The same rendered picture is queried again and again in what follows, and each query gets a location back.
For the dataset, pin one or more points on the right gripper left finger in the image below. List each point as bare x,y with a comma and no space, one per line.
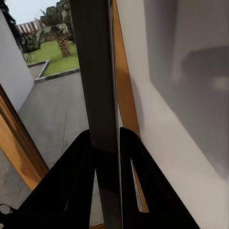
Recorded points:
63,199

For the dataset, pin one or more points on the poster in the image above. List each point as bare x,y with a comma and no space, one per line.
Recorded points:
93,24

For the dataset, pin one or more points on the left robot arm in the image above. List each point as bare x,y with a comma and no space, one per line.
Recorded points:
6,212

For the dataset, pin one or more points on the door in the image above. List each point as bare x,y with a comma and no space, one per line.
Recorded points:
42,105

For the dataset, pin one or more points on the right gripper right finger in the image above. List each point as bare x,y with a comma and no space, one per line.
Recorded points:
166,210

